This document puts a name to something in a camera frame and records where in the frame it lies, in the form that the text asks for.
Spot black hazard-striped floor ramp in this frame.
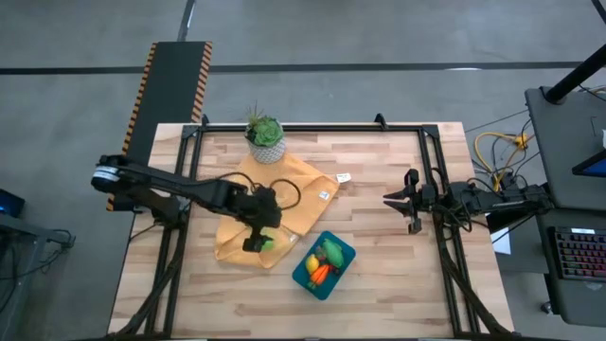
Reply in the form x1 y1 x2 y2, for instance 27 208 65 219
106 41 213 212

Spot long green toy mango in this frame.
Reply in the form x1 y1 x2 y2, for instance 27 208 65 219
322 238 346 269

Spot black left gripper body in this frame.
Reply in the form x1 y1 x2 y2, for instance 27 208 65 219
234 186 284 241

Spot orange cloth napkin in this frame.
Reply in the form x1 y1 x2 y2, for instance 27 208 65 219
214 153 341 270

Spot black diagonal pole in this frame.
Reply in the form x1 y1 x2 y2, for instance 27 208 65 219
543 45 606 104

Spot black device with blue light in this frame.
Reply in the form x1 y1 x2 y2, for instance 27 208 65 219
0 188 27 218

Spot small grey keyboard desk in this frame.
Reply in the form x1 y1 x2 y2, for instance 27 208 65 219
539 207 606 329

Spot black desk support bar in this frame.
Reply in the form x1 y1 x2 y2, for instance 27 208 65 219
487 213 522 233

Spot potted green succulent plant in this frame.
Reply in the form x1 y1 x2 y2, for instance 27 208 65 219
243 102 288 166

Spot blue-screen tablet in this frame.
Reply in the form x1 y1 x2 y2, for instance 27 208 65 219
571 150 606 179

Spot white paper sheet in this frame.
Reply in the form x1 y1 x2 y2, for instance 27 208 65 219
490 227 513 256

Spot black metal table frame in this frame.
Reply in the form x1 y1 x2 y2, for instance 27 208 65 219
113 113 517 340

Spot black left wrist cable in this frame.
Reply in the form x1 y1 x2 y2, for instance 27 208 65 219
268 178 303 211

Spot grey metal stand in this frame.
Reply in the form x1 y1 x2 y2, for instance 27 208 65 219
0 212 77 341

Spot backlit computer keyboard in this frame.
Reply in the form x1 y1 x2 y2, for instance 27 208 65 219
553 226 606 281

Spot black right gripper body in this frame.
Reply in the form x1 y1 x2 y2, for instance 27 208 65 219
402 168 437 236

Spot yellow floor cable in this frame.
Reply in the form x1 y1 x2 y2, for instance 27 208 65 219
473 131 531 190

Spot teal plastic tupperware container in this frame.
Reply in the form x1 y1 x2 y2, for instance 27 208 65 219
292 230 357 301

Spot large grey desk top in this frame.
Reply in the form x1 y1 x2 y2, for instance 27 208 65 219
524 86 606 212

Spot orange toy carrot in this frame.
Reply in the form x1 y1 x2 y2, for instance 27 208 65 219
307 263 331 289

